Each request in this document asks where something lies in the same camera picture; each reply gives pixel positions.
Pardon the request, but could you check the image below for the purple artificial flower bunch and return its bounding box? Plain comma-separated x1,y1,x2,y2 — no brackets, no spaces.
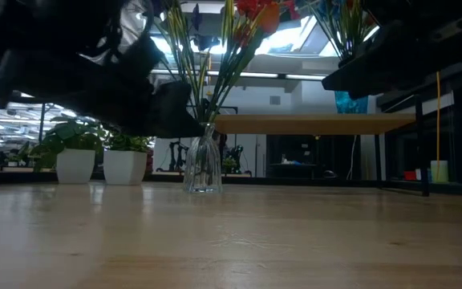
150,0,222,125

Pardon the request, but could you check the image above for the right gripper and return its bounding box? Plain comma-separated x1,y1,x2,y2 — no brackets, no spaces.
321,7,462,101

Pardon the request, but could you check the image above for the clear ribbed glass vase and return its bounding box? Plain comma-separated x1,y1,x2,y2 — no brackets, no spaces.
182,122,224,194

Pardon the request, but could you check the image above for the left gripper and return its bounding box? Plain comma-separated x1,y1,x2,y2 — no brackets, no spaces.
0,34,207,140

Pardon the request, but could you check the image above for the blue artificial flower bunch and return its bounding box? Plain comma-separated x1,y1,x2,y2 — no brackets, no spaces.
309,0,380,67

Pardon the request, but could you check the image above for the blue glass vase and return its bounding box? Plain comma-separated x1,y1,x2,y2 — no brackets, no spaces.
334,90,370,116

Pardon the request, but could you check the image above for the light-green plant white pot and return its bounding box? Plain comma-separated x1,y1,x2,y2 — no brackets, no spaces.
102,132,152,186

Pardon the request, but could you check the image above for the white hanging cable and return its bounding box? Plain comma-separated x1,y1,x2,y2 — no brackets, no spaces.
346,134,361,181

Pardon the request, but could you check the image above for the pale green container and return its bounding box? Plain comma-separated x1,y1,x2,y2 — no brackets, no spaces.
430,160,450,184

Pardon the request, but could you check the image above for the suspended linear light bar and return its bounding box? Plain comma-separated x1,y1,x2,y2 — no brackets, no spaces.
150,69,329,82

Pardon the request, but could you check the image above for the dark-leaf plant white pot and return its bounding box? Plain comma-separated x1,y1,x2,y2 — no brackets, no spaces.
29,115,106,185

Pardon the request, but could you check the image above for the red artificial flower bunch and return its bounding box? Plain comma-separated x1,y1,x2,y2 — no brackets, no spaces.
205,0,301,124

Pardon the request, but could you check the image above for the black aluminium table frame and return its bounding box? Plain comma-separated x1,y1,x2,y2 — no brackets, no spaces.
0,171,462,198

